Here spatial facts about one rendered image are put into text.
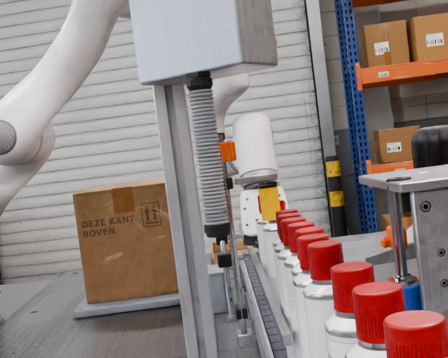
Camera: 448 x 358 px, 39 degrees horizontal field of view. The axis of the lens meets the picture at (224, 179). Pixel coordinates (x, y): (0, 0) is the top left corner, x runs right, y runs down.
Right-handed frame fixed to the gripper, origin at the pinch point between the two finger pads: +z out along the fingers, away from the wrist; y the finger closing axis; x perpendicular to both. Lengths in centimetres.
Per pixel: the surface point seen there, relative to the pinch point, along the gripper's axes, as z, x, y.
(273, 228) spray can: -1.6, -24.5, -0.8
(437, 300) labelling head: 17, -78, 6
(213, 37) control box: -20, -58, -8
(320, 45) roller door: -225, 338, 92
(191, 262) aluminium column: 4.4, -36.8, -14.5
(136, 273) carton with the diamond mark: -4.8, 23.3, -30.9
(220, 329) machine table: 12.3, -0.8, -12.1
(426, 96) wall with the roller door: -178, 361, 177
